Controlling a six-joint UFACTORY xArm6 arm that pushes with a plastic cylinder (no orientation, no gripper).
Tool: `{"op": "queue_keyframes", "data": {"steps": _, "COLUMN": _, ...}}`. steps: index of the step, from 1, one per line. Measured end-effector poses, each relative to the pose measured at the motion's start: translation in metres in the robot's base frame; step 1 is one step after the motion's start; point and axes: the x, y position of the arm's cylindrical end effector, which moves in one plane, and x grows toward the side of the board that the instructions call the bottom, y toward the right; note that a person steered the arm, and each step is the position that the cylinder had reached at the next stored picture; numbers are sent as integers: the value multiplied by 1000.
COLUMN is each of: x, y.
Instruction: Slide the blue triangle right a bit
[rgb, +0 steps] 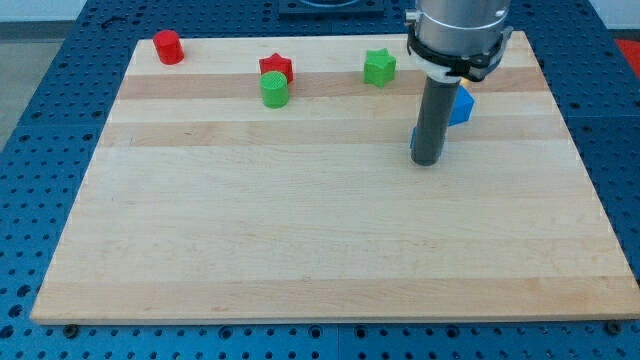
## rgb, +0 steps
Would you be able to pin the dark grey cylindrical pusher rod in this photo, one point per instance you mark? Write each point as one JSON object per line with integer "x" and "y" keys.
{"x": 437, "y": 106}

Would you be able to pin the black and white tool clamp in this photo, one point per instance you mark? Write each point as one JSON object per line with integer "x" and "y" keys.
{"x": 473, "y": 67}

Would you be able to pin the blue triangle block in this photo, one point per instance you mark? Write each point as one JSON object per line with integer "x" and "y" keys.
{"x": 412, "y": 139}

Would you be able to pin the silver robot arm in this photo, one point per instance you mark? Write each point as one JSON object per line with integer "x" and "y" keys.
{"x": 451, "y": 40}

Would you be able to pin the blue cube block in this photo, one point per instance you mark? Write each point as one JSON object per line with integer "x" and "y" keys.
{"x": 463, "y": 107}

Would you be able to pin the green star block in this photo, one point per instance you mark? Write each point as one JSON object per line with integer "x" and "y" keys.
{"x": 379, "y": 67}

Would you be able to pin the green cylinder block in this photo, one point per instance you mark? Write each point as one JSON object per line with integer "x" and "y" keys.
{"x": 274, "y": 89}

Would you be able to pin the red star block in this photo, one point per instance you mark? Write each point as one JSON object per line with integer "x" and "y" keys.
{"x": 277, "y": 63}

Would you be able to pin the wooden board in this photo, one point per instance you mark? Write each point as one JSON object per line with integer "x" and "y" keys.
{"x": 201, "y": 205}

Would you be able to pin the red cylinder block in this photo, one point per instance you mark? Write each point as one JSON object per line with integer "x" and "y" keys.
{"x": 168, "y": 47}

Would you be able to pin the dark blue base plate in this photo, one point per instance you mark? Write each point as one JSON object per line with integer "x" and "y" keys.
{"x": 298, "y": 8}

